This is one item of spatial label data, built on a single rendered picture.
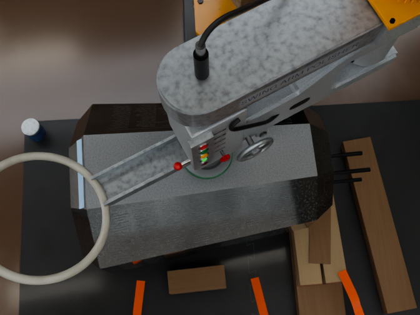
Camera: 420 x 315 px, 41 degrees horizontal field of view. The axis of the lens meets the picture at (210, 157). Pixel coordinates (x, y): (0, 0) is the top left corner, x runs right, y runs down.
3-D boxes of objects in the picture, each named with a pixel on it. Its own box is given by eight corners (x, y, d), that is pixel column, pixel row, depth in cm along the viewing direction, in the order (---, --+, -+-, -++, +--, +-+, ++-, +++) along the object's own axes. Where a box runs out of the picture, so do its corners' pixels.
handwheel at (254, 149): (259, 127, 210) (263, 113, 196) (273, 149, 208) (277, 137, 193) (225, 145, 208) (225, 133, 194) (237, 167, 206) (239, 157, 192)
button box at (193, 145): (210, 154, 197) (210, 129, 169) (214, 160, 196) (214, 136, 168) (190, 164, 196) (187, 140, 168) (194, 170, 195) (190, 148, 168)
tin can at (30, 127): (48, 128, 325) (41, 121, 313) (41, 144, 323) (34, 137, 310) (32, 123, 326) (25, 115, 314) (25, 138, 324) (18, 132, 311)
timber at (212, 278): (170, 294, 300) (169, 294, 289) (169, 272, 303) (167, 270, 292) (225, 289, 301) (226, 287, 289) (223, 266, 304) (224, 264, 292)
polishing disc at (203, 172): (236, 172, 232) (236, 172, 231) (185, 182, 231) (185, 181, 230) (226, 124, 237) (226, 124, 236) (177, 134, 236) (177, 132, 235)
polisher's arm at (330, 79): (358, 33, 227) (396, -39, 179) (389, 79, 221) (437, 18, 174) (199, 115, 218) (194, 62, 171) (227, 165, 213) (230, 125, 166)
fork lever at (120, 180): (246, 92, 221) (247, 87, 216) (270, 133, 216) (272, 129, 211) (87, 172, 211) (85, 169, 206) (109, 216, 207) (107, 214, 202)
